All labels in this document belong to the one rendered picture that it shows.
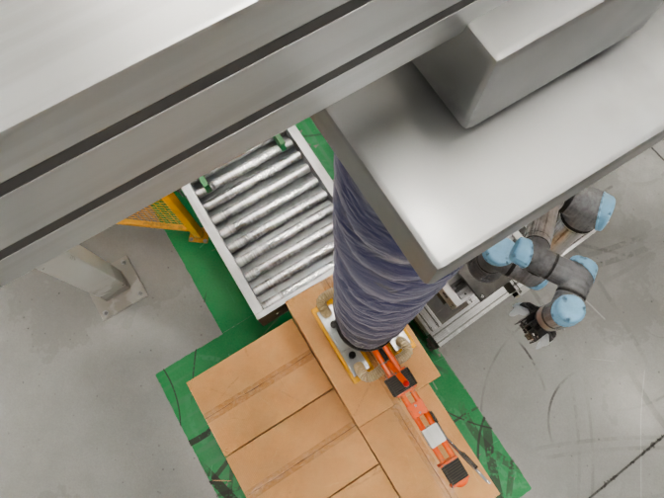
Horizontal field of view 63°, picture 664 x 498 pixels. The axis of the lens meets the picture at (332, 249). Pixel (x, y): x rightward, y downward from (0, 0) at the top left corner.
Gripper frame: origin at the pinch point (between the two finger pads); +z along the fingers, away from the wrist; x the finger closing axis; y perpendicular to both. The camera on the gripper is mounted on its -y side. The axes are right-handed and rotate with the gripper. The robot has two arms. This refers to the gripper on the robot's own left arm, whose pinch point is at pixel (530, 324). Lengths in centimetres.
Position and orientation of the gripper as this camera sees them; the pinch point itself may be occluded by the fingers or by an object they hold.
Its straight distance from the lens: 181.5
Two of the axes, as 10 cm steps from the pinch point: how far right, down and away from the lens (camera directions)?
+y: -8.2, 5.6, -1.5
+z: 0.1, 2.8, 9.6
